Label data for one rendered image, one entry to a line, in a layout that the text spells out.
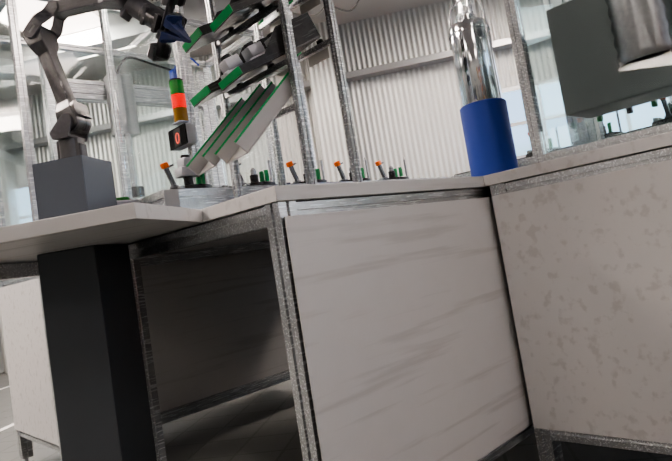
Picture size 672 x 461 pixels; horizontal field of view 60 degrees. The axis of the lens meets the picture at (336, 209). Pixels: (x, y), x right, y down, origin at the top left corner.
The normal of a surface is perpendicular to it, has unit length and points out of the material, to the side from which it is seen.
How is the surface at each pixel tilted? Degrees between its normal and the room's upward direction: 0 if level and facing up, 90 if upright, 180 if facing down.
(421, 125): 90
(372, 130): 90
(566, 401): 90
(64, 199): 90
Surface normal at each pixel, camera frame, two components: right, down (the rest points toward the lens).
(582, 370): -0.72, 0.07
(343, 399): 0.68, -0.16
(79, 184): -0.17, -0.04
